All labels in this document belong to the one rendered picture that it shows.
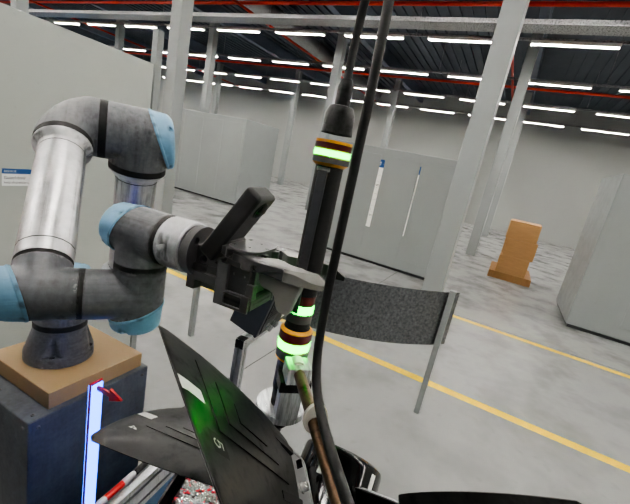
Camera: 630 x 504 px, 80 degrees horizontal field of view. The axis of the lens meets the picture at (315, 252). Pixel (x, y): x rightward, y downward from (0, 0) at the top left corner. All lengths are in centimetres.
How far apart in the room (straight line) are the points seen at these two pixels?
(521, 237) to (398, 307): 620
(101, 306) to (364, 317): 207
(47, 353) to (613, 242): 637
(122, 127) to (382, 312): 202
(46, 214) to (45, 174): 9
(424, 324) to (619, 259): 430
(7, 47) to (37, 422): 165
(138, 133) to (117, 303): 38
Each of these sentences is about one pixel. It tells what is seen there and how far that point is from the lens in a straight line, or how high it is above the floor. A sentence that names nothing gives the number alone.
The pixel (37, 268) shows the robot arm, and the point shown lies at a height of 143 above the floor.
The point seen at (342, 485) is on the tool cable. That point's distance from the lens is 34.
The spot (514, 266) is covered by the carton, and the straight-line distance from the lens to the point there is 864.
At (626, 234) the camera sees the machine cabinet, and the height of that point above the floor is 148.
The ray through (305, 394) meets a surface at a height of 139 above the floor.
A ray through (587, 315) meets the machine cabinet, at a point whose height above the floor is 25.
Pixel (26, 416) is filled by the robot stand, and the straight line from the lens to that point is 106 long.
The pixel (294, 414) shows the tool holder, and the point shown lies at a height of 132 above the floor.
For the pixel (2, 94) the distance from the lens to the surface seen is 223.
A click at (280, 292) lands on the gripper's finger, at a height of 148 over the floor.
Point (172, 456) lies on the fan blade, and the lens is 66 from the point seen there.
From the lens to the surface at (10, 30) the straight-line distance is 226.
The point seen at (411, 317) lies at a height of 75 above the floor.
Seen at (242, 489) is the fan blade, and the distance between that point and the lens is 35.
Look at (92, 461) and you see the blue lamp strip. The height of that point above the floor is 102.
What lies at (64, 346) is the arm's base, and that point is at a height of 109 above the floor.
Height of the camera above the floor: 164
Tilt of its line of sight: 14 degrees down
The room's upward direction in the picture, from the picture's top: 12 degrees clockwise
